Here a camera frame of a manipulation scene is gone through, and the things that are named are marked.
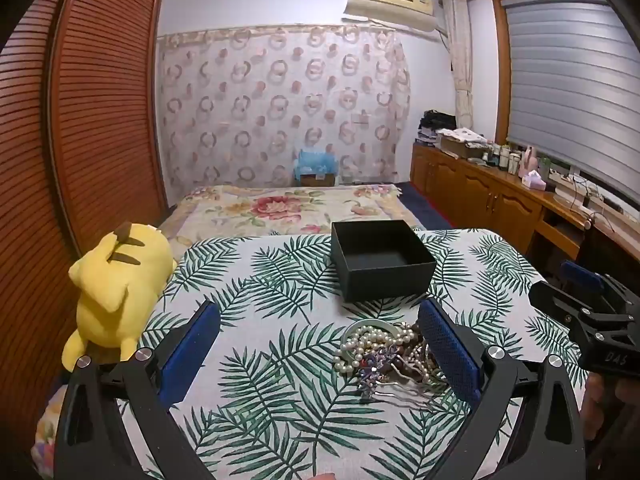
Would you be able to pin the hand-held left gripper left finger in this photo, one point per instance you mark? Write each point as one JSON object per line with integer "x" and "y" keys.
{"x": 192, "y": 350}

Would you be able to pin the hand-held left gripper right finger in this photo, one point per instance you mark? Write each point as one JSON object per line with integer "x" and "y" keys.
{"x": 445, "y": 355}

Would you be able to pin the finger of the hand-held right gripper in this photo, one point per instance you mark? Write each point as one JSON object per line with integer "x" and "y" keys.
{"x": 580, "y": 275}
{"x": 555, "y": 302}

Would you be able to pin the silver hair comb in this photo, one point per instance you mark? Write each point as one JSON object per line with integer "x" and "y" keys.
{"x": 400, "y": 400}

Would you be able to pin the purple flower hair ornament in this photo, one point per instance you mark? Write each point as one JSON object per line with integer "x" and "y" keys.
{"x": 372, "y": 362}

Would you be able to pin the pale green jade bangle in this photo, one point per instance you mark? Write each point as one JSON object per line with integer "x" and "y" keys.
{"x": 370, "y": 323}

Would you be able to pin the black cardboard box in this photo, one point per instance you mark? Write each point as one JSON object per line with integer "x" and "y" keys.
{"x": 390, "y": 280}

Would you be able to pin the leaf print tablecloth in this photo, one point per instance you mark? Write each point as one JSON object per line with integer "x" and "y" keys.
{"x": 280, "y": 360}

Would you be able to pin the yellow plush toy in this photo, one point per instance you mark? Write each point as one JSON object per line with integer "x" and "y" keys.
{"x": 115, "y": 290}

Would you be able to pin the pink tissue box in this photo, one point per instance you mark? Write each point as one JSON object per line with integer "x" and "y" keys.
{"x": 532, "y": 180}

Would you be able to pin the pink bottle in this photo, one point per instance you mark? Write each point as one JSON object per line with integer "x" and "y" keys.
{"x": 528, "y": 160}

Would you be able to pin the long wooden cabinet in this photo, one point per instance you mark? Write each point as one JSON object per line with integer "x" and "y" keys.
{"x": 480, "y": 195}

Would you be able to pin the group of small bottles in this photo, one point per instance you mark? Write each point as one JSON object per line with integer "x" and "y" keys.
{"x": 502, "y": 157}

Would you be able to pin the navy blue blanket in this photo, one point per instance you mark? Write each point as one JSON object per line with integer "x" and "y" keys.
{"x": 425, "y": 205}

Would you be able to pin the cardboard box with papers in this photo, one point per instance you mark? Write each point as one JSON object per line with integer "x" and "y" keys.
{"x": 460, "y": 142}

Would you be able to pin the grey window blind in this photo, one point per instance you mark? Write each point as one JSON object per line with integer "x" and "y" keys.
{"x": 565, "y": 85}

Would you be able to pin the stack of dark clothes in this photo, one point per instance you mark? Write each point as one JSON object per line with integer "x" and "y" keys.
{"x": 435, "y": 127}

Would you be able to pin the small cardboard box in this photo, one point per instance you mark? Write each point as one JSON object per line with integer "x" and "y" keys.
{"x": 317, "y": 180}

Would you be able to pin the wooden louvred wardrobe door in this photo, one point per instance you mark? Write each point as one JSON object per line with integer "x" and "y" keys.
{"x": 105, "y": 110}
{"x": 25, "y": 210}

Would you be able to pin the blue plastic bag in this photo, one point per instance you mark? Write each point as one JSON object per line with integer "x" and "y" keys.
{"x": 317, "y": 160}

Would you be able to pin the cream tied curtain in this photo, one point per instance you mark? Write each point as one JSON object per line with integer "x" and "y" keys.
{"x": 460, "y": 60}

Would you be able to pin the beige air conditioner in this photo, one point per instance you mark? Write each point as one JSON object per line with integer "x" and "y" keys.
{"x": 385, "y": 5}

